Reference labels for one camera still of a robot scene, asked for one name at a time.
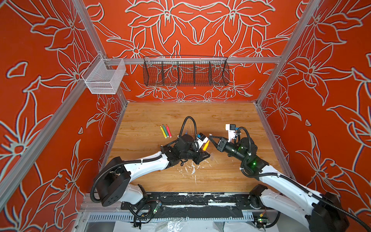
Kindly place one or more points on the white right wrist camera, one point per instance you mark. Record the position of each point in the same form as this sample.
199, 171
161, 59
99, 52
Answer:
232, 132

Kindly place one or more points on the pink pen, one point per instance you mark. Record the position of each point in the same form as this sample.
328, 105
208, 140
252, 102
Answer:
168, 131

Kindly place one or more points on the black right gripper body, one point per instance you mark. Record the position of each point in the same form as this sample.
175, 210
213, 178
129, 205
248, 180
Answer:
227, 147

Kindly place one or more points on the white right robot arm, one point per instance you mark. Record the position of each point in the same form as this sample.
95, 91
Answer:
316, 211

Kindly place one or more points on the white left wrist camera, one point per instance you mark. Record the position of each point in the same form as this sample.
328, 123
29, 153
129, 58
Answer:
201, 139

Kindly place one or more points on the white mesh basket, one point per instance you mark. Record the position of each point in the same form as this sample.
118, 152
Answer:
104, 77

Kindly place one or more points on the orange pen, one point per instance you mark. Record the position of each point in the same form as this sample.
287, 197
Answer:
206, 145

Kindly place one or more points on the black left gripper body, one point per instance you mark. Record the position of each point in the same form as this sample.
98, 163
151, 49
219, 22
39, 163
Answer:
195, 155

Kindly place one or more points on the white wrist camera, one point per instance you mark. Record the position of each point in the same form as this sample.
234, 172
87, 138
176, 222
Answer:
232, 132
201, 139

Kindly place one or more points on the aluminium frame post right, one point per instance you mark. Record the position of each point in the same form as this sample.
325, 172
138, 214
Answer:
302, 23

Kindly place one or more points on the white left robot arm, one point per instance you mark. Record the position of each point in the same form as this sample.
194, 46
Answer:
114, 182

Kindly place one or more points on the yellow pen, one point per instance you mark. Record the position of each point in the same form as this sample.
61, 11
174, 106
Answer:
163, 132

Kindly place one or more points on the green pen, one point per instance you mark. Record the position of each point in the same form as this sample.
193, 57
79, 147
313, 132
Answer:
165, 131

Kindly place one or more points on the black wire basket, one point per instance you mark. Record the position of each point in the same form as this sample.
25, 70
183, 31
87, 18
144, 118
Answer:
186, 71

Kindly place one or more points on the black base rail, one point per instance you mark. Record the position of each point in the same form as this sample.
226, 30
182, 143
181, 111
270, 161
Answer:
200, 205

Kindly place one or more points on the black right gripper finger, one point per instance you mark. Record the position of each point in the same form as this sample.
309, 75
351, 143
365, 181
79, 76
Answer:
216, 136
215, 142

